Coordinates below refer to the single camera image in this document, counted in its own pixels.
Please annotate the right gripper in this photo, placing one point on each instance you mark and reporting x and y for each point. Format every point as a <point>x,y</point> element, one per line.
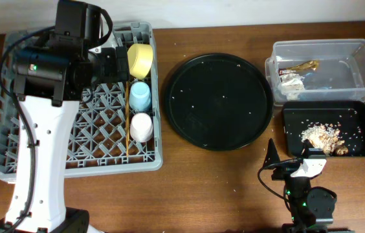
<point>283,172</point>

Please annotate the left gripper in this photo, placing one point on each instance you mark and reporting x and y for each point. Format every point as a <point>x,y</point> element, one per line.
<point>112,75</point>

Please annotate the yellow bowl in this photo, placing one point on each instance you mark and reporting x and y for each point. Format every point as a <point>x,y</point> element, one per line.
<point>140,59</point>

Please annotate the food scraps pile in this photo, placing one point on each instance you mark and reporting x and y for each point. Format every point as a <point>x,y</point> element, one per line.
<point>327,138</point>

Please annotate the wooden chopstick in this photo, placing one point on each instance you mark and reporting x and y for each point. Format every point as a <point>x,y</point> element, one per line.
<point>127,118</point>

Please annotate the blue plastic cup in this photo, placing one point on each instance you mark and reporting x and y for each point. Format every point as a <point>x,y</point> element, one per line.
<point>140,97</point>

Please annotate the white tissue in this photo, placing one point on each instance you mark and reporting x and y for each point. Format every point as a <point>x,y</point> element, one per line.
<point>291,85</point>

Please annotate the pink plastic cup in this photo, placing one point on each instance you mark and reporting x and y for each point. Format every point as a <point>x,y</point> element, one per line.
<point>141,128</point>

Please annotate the gold snack wrapper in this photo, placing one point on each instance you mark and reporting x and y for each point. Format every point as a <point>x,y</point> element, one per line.
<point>312,64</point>

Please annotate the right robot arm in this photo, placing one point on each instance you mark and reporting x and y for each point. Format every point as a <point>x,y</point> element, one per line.
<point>311,207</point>

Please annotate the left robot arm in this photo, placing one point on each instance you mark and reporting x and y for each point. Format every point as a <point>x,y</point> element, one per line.
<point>46,91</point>

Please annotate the grey dishwasher rack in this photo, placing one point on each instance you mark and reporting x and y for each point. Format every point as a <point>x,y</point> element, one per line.
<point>98,144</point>

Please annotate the black rectangular tray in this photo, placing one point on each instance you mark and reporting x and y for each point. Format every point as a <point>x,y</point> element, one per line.
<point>346,116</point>

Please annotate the round black tray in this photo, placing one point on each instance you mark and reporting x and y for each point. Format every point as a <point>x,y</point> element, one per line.
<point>218,101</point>

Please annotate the clear plastic bin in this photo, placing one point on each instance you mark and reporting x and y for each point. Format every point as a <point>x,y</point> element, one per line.
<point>339,76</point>

